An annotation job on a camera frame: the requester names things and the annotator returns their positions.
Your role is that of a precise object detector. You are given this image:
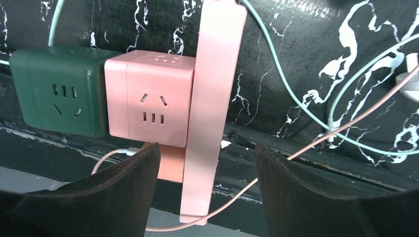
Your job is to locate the thin mint cable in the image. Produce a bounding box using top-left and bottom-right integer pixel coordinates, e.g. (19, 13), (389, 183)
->
(0, 0), (419, 157)

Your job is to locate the dark green cube socket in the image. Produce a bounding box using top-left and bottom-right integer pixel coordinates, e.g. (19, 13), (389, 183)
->
(9, 45), (119, 137)

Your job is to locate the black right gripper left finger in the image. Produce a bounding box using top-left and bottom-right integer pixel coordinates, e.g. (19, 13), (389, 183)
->
(0, 143), (161, 237)

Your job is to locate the thin pink cable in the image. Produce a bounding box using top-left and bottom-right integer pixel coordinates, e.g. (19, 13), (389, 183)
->
(91, 64), (419, 233)

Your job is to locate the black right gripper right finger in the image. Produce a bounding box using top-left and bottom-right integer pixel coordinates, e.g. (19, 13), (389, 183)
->
(254, 144), (419, 237)

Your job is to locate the pink cube socket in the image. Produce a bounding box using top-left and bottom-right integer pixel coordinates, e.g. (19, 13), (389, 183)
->
(104, 50), (196, 148)

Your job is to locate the pink usb charger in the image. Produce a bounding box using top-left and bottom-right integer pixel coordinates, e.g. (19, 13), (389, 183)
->
(158, 145), (186, 183)

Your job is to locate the white three pin plug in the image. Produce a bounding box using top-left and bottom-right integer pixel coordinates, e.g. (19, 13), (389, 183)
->
(395, 53), (419, 103)

